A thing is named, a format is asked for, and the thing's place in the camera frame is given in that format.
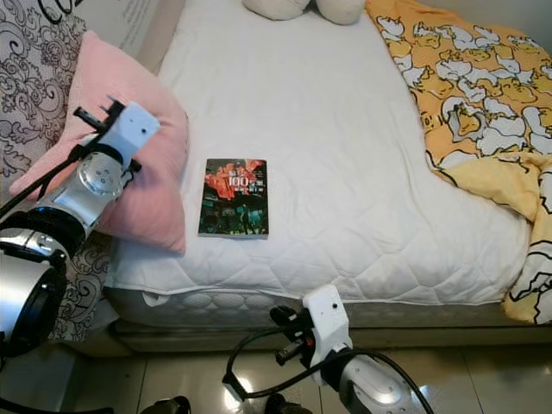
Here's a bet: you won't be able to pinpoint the pink pillow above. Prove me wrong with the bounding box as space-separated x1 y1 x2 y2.
9 30 191 255

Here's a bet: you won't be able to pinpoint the dark red green cover book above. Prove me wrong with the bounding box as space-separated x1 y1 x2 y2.
198 158 269 240

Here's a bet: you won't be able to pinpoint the dark robot right foot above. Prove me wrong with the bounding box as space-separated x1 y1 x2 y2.
263 395 303 414

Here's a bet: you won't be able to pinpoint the dark robot foot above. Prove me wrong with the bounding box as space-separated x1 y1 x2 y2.
142 395 191 414
263 395 303 414

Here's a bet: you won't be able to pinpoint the white quilted mattress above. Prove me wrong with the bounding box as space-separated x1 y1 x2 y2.
103 289 514 329

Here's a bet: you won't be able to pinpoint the beige headboard panel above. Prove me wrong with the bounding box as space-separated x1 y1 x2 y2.
136 0 186 74

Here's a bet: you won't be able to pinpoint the dark robot left foot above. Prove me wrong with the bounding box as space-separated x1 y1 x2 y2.
142 395 191 414

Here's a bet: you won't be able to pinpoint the white quilted mattress pad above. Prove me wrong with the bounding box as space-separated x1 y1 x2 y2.
103 0 531 310

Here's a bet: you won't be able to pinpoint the yellow cartoon print comforter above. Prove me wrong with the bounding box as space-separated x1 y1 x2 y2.
364 0 552 324

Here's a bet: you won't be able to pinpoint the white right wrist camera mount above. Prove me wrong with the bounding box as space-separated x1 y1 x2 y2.
302 285 353 363

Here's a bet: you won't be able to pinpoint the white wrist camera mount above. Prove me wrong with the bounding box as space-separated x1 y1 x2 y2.
302 285 353 363
108 101 161 169

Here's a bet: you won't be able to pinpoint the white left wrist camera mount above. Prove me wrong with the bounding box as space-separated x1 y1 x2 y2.
108 101 161 169

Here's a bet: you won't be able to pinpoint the beige bed frame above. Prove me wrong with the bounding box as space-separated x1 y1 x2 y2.
86 323 552 354

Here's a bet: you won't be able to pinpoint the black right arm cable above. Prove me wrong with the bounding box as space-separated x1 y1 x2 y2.
222 326 337 402

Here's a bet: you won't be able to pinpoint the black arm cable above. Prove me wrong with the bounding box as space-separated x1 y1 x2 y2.
0 138 113 216
222 326 337 402

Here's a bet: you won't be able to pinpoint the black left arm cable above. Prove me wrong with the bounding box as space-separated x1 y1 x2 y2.
0 138 113 216

